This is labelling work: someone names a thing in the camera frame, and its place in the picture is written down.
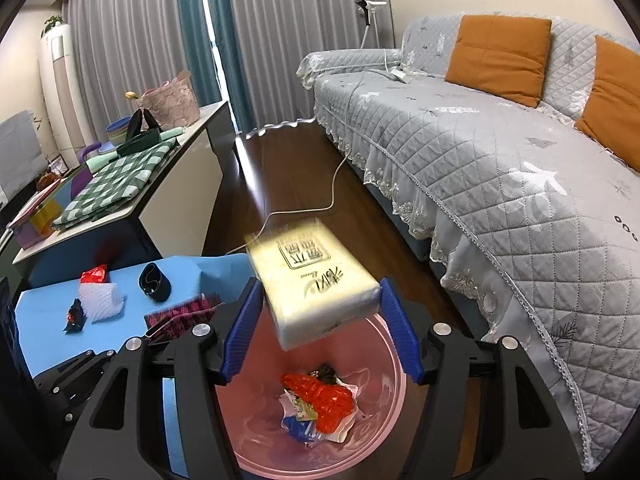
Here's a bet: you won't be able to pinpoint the orange cushion far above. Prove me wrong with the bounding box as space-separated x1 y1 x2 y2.
575 36 640 171

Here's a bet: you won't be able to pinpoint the small red plastic bag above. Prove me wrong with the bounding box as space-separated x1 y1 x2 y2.
79 264 108 284

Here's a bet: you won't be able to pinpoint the blue plastic bag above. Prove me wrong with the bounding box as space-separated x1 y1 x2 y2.
282 416 322 444

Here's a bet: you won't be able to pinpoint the large red plastic bag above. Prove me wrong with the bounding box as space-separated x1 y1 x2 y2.
281 373 355 434

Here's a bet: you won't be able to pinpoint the pink trash bin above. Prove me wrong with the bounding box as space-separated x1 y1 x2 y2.
217 312 408 479

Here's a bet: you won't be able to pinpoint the blue table mat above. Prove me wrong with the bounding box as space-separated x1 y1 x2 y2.
1 255 262 479

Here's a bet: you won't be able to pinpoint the black bag with green band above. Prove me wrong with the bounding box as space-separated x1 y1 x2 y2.
116 108 163 157

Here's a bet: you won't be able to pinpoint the pink lace basket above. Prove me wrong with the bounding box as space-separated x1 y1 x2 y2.
136 70 201 129

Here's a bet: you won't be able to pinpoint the grey curtain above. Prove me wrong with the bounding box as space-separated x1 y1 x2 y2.
62 0 395 134

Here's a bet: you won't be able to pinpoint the white crushed paper carton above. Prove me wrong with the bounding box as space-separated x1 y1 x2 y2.
279 382 363 445

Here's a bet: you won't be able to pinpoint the grey covered television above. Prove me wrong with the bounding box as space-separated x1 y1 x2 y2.
0 110 48 207

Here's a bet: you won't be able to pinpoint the white standing air conditioner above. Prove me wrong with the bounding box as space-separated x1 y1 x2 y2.
39 24 98 169

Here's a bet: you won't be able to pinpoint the orange cushion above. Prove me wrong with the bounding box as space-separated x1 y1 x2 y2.
445 14 552 107
575 36 640 171

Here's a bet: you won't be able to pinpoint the dark cabinet with white top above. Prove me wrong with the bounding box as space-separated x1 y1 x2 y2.
13 102 235 287

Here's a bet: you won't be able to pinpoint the orange cushion near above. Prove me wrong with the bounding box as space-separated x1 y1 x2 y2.
445 14 552 107

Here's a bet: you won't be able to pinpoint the green checkered cloth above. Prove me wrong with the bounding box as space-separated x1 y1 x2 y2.
52 139 177 231

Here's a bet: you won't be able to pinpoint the white foam net sleeve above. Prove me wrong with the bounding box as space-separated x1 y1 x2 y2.
78 283 125 323

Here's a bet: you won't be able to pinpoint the black red snack wrapper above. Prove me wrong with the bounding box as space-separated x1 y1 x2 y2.
64 298 87 334

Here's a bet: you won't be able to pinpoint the colourful storage box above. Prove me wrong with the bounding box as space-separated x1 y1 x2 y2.
8 169 92 249

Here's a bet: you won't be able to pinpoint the white power cable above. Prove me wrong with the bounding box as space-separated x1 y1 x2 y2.
224 49 411 257

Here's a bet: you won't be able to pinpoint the teal curtain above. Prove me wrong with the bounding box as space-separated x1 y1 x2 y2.
177 0 256 133

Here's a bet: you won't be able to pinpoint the stacked plastic bowls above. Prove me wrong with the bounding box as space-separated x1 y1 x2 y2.
105 116 131 146

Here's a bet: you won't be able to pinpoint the grey quilted sofa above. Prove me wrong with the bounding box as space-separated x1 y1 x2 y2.
297 14 639 474

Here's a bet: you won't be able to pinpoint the green snack pouch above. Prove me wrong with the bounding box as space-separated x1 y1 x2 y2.
293 396 318 422

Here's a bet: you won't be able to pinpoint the beige tissue pack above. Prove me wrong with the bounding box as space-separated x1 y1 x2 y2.
246 219 381 351

